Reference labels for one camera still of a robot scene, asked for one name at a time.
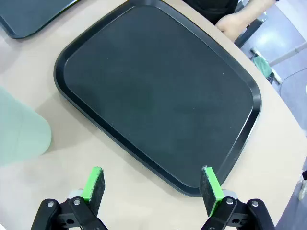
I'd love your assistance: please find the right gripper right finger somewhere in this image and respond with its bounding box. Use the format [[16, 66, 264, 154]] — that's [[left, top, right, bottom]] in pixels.
[[199, 165, 276, 230]]

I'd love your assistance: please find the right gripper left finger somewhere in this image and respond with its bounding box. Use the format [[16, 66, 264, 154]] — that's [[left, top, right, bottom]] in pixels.
[[30, 166, 107, 230]]

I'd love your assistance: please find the pale green plastic cup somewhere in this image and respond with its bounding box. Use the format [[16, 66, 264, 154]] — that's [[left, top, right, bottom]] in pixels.
[[0, 86, 52, 167]]

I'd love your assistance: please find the person's left forearm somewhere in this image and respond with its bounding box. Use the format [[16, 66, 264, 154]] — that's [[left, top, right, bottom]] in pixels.
[[236, 0, 280, 27]]

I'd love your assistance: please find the person's left hand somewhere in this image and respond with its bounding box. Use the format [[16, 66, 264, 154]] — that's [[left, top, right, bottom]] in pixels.
[[215, 13, 250, 41]]

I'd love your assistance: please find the black plastic serving tray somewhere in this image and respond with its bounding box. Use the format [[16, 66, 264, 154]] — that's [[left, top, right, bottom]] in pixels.
[[0, 0, 80, 39], [53, 0, 262, 198]]

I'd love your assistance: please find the green fabric bag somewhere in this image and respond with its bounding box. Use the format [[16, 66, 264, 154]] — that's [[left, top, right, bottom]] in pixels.
[[253, 54, 273, 79]]

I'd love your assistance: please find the white metal bar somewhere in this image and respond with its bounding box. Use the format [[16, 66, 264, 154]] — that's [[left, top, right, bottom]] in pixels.
[[268, 42, 307, 66]]

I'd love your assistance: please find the person in black clothes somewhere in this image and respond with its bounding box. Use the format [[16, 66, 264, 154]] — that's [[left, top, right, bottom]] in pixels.
[[182, 0, 264, 47]]

